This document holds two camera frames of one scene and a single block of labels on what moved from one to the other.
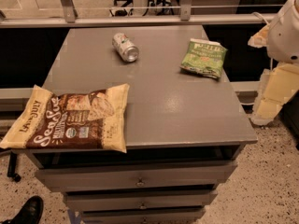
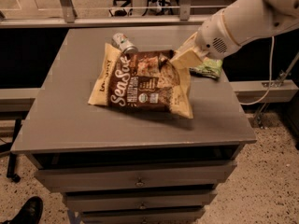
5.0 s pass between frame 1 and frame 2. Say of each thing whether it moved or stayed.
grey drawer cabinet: stayed
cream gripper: moved
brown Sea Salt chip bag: moved
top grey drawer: stayed
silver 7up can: stayed
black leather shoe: stayed
